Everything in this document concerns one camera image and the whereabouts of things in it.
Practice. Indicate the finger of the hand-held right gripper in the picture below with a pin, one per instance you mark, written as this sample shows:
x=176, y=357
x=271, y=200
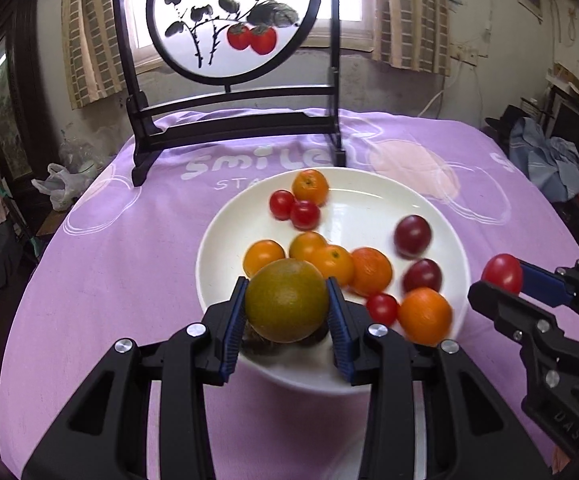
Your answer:
x=539, y=280
x=499, y=305

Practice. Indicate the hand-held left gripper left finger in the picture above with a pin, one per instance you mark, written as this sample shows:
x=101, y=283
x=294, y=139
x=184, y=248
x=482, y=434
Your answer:
x=232, y=330

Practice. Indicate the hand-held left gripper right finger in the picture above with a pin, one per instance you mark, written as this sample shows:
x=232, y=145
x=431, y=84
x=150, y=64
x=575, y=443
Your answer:
x=339, y=332

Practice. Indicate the red cherry tomato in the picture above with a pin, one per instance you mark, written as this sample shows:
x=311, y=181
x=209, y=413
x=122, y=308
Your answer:
x=304, y=214
x=382, y=308
x=502, y=272
x=282, y=204

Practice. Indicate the green-brown orange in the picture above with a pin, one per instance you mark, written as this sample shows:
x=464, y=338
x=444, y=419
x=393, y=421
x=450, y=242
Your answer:
x=287, y=300

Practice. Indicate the small orange tangerine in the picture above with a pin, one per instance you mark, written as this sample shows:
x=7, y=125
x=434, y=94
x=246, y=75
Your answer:
x=371, y=271
x=335, y=262
x=310, y=186
x=424, y=316

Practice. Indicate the purple cherry tomato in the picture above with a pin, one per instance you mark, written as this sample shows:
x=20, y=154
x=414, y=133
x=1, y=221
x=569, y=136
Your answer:
x=422, y=275
x=412, y=235

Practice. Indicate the white round plate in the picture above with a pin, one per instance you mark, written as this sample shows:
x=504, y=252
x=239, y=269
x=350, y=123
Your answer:
x=359, y=210

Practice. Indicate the orange cherry tomato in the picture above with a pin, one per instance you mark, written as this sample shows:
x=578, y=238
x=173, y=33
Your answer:
x=305, y=244
x=264, y=258

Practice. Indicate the blue clothes pile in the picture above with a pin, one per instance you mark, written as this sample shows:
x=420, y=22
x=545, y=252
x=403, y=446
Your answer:
x=549, y=160

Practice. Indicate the purple printed tablecloth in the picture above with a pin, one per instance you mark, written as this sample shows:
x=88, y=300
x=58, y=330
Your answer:
x=119, y=270

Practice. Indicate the black hat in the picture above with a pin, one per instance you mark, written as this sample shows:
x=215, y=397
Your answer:
x=507, y=120

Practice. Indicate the cardboard box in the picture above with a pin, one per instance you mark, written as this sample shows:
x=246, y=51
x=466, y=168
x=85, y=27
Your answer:
x=567, y=77

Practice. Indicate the black painted table screen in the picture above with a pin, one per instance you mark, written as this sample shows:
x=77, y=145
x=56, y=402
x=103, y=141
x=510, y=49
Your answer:
x=234, y=110

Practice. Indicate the white plastic bag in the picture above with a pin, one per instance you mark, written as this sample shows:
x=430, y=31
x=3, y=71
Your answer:
x=62, y=185

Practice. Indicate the clear plastic bag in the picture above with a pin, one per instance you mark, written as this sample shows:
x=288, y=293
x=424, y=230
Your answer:
x=77, y=152

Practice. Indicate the beige checked curtain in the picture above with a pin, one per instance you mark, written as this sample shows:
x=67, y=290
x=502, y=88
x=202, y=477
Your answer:
x=414, y=15
x=89, y=35

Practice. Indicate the dark wooden glass door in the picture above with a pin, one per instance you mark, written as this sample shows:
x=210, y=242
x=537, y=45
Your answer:
x=4, y=100

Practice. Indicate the white wall socket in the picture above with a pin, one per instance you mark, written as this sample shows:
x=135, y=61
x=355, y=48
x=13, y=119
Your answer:
x=467, y=55

